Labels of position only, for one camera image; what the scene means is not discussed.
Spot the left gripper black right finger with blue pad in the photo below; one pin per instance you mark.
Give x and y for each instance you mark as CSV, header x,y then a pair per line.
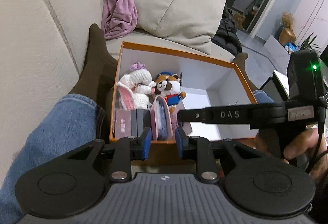
x,y
200,151

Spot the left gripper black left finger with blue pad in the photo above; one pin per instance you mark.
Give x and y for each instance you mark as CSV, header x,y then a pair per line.
x,y
126,150

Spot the black photo card box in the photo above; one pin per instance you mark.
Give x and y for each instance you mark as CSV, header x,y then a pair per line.
x,y
140,119

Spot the person's right hand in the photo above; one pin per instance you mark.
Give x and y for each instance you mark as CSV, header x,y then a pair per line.
x,y
304,143

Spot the maroon small booklet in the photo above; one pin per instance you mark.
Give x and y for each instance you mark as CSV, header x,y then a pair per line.
x,y
122,123

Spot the pink card holder pouch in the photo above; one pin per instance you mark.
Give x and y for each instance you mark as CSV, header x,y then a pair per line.
x,y
161,120

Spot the right leg jeans brown sock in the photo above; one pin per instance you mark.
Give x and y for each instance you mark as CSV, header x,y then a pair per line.
x,y
260,95

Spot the leg jeans brown sock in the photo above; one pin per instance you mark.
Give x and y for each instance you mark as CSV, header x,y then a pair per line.
x,y
77,118
260,95

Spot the left leg jeans brown sock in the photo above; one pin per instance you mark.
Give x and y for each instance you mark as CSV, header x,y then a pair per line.
x,y
77,118

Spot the white tv cabinet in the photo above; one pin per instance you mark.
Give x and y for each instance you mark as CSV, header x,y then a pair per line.
x,y
277,52

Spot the white crochet bunny plush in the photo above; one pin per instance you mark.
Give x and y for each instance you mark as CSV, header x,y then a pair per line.
x,y
136,88

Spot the green potted plant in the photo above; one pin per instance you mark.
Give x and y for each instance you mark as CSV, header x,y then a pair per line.
x,y
309,43

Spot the brown fox plush toy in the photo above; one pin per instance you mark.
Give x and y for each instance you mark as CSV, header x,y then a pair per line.
x,y
169,87

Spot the orange cardboard storage box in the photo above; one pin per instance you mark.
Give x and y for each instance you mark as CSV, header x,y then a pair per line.
x,y
207,82

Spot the gold vase dried flowers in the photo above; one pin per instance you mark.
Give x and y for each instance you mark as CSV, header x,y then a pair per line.
x,y
287,34

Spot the black jacket on sofa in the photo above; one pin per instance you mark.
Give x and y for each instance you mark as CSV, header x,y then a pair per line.
x,y
226,34

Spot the purple crumpled garment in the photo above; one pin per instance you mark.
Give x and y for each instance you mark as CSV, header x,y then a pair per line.
x,y
119,18

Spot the beige sofa cushion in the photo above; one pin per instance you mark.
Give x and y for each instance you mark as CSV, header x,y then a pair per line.
x,y
191,23

